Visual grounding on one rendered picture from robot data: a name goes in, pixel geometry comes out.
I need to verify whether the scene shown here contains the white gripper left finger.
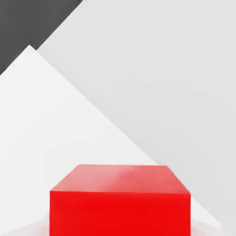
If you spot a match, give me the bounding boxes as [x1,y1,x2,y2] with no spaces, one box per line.
[16,217,50,236]

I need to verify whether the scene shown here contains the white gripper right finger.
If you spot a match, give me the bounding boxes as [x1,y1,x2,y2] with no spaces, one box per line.
[190,225,222,236]

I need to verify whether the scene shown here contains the small red cube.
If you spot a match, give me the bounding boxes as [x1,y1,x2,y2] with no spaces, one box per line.
[49,164,191,236]

